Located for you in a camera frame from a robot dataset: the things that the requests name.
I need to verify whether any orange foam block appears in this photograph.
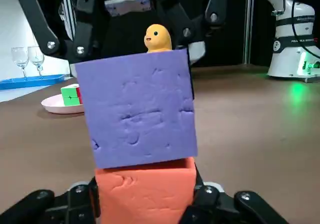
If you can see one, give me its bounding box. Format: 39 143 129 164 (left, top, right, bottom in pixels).
94 157 197 224

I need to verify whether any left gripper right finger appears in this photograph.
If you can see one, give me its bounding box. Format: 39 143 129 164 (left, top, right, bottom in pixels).
179 163 303 224

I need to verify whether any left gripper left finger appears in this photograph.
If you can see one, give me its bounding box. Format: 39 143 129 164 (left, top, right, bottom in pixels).
0 177 101 224

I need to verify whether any clear wine glass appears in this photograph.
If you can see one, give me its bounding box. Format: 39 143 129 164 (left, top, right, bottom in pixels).
11 47 30 82
27 46 45 80

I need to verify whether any aluminium frame post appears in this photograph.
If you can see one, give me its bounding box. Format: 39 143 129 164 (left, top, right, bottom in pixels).
59 0 76 42
243 0 252 65

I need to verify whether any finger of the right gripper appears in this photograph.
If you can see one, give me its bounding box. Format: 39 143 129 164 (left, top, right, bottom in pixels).
148 0 227 64
11 0 111 77

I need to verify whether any blue plastic tray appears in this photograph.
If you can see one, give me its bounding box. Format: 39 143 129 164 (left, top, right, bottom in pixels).
0 74 66 91

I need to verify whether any pink plate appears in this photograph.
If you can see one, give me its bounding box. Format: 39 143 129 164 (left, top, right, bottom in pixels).
41 93 86 115

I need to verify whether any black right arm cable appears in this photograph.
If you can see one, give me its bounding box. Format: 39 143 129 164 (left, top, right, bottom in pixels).
271 0 320 59

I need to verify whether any yellow plush toy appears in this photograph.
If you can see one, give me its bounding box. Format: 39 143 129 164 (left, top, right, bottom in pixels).
144 24 173 54

